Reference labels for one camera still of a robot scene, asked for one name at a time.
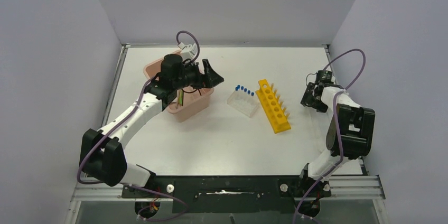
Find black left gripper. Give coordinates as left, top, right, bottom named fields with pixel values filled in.
left=173, top=59, right=223, bottom=90

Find red green stirring sticks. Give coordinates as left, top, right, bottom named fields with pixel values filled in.
left=178, top=89, right=184, bottom=106

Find black wire ring stand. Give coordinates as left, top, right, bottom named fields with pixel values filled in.
left=182, top=89, right=202, bottom=96

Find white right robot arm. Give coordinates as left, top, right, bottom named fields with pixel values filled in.
left=297, top=70, right=376, bottom=196

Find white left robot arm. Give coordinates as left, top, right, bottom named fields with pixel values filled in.
left=77, top=54, right=224, bottom=187

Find yellow test tube rack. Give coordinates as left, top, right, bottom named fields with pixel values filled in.
left=255, top=79, right=291, bottom=134

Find clear plastic tube box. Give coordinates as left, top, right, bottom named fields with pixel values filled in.
left=227, top=89, right=259, bottom=118

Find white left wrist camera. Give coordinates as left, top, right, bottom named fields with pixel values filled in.
left=178, top=42, right=198, bottom=62

